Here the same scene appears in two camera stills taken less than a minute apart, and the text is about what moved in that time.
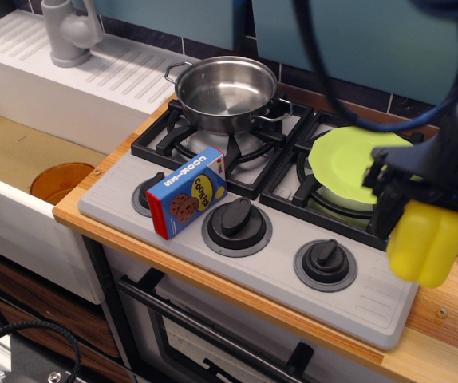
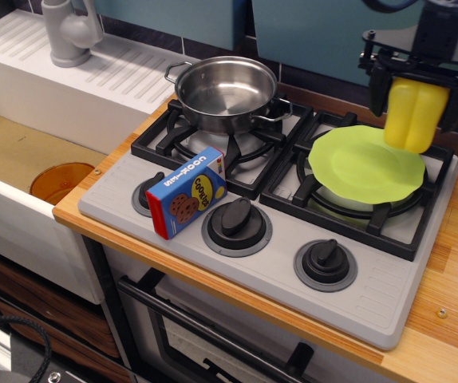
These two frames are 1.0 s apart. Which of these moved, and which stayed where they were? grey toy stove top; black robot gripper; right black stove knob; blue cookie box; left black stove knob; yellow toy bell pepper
Moved: yellow toy bell pepper; black robot gripper
Stayed: grey toy stove top; right black stove knob; left black stove knob; blue cookie box
